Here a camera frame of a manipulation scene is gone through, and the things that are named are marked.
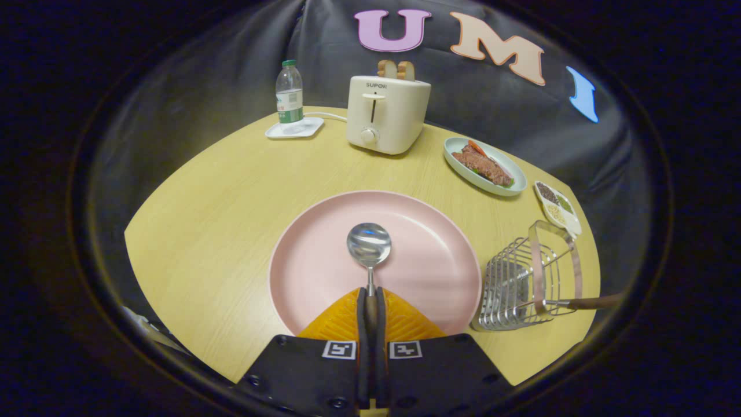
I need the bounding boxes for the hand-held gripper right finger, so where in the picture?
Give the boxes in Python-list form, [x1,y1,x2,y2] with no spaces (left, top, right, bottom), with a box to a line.
[376,287,513,417]

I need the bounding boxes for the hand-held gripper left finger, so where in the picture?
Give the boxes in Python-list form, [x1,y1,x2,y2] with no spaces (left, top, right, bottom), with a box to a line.
[234,287,371,417]

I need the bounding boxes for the wooden handled metal spoon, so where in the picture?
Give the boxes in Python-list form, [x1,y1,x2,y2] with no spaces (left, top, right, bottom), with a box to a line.
[346,222,392,336]

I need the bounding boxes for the wooden handled metal fork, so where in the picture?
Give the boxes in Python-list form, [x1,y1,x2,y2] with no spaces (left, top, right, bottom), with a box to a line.
[538,292,625,311]

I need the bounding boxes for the pink round plate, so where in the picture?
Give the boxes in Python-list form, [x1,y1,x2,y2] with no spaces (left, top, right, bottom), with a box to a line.
[268,190,483,338]

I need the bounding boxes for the brown cooked meat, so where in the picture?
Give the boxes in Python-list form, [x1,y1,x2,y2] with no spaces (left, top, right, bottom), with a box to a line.
[452,145,513,187]

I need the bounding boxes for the pale green oval plate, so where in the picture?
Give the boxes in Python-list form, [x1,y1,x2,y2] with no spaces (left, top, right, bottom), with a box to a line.
[443,137,528,197]

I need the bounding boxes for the white square coaster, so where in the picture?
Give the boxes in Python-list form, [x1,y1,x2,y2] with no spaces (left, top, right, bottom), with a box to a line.
[265,116,325,140]

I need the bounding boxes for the white divided seasoning dish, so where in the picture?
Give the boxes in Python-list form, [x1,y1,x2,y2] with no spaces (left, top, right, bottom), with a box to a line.
[534,180,582,238]

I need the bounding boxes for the cream white toaster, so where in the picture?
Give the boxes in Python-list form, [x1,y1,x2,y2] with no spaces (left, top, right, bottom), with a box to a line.
[346,75,432,156]

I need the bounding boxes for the clear plastic water bottle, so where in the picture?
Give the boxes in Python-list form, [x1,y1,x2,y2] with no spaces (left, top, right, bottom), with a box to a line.
[276,60,304,125]

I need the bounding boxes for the black backdrop cloth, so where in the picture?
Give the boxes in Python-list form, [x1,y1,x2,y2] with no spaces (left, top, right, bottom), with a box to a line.
[75,0,666,371]

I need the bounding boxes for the metal wire basket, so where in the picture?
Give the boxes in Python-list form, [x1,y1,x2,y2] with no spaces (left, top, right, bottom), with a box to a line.
[472,220,583,332]

